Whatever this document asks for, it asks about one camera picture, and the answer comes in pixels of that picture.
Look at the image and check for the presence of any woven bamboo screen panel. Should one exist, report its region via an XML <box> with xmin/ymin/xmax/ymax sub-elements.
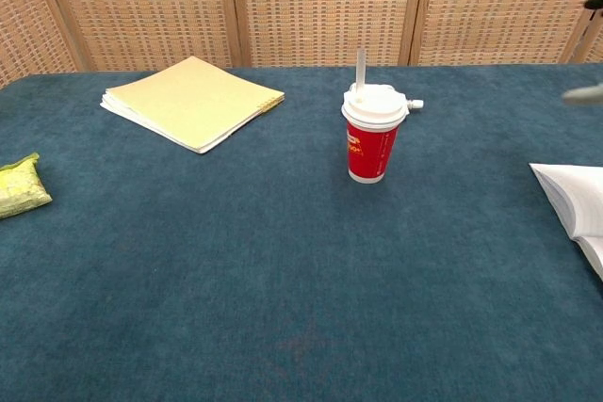
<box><xmin>560</xmin><ymin>8</ymin><xmax>603</xmax><ymax>65</ymax></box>
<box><xmin>227</xmin><ymin>0</ymin><xmax>428</xmax><ymax>69</ymax></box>
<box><xmin>399</xmin><ymin>0</ymin><xmax>603</xmax><ymax>67</ymax></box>
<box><xmin>0</xmin><ymin>0</ymin><xmax>91</xmax><ymax>88</ymax></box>
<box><xmin>36</xmin><ymin>0</ymin><xmax>247</xmax><ymax>74</ymax></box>

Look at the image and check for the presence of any open white lined notebook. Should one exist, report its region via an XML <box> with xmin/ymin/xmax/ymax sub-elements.
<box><xmin>528</xmin><ymin>162</ymin><xmax>603</xmax><ymax>281</ymax></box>

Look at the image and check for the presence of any red paper cup white lid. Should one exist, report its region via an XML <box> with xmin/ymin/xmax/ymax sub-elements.
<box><xmin>340</xmin><ymin>85</ymin><xmax>410</xmax><ymax>185</ymax></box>

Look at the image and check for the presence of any tan cover spiral notebook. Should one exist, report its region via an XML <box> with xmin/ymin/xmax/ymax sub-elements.
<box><xmin>99</xmin><ymin>55</ymin><xmax>286</xmax><ymax>155</ymax></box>

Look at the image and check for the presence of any green yellow snack packet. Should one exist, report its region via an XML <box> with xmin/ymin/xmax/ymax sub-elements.
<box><xmin>0</xmin><ymin>152</ymin><xmax>54</xmax><ymax>221</ymax></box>

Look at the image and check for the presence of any silver pink spout pouch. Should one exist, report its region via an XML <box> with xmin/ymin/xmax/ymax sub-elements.
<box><xmin>348</xmin><ymin>82</ymin><xmax>425</xmax><ymax>114</ymax></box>

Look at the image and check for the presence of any blue felt table cover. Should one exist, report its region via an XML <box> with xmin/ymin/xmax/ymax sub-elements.
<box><xmin>0</xmin><ymin>62</ymin><xmax>603</xmax><ymax>402</ymax></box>

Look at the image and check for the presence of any transparent plastic straw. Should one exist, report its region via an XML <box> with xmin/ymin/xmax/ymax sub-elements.
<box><xmin>355</xmin><ymin>48</ymin><xmax>367</xmax><ymax>104</ymax></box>

